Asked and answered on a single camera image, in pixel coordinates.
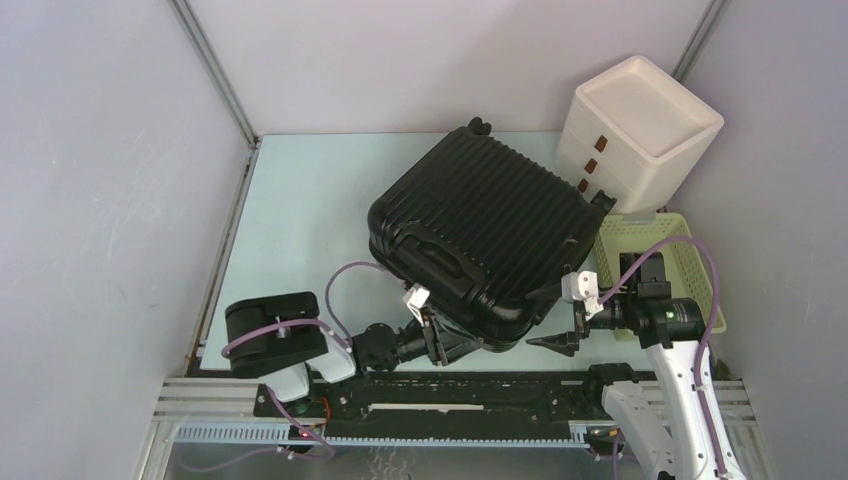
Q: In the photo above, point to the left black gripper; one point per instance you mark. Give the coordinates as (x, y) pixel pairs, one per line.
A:
(443, 347)

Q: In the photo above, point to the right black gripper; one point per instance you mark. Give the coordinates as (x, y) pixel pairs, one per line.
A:
(564, 342)

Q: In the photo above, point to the black ribbed hard-shell suitcase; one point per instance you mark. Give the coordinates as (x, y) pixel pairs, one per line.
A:
(487, 231)

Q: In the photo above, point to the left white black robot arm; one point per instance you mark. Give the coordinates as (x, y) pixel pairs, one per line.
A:
(280, 341)

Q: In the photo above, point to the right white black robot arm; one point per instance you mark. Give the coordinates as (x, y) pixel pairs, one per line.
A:
(690, 441)

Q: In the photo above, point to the pale yellow perforated basket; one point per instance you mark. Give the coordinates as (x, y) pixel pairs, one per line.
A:
(683, 264)

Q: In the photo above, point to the white stacked drawer unit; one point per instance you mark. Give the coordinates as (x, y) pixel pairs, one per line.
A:
(634, 133)

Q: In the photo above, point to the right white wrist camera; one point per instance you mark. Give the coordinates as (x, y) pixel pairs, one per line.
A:
(582, 287)

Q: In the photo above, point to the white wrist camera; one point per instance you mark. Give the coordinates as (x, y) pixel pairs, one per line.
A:
(582, 287)
(415, 299)

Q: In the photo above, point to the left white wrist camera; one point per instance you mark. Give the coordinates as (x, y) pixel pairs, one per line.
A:
(415, 299)

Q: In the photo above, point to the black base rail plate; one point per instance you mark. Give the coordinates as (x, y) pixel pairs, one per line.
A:
(523, 407)

